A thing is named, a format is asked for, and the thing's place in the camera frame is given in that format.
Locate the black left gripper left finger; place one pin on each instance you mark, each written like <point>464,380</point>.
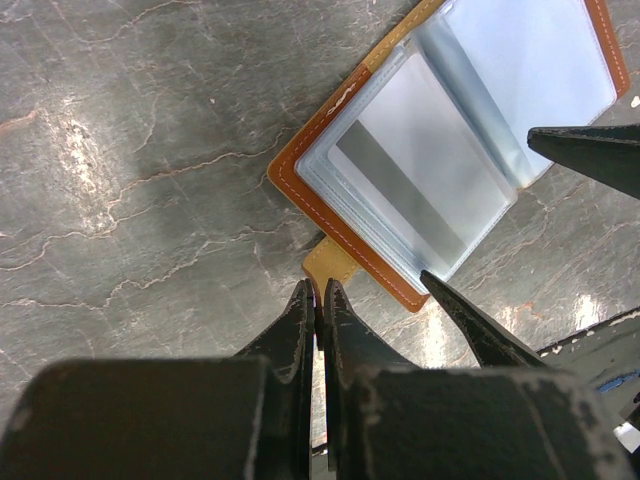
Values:
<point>247,416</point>

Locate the brown leather card holder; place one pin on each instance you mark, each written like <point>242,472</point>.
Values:
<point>508,66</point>

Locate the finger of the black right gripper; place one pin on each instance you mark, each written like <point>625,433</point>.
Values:
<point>491,343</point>
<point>607,154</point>

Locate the white card with stripe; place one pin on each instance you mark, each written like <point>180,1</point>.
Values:
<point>416,161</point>

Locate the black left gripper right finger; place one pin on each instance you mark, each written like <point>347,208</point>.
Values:
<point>388,418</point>

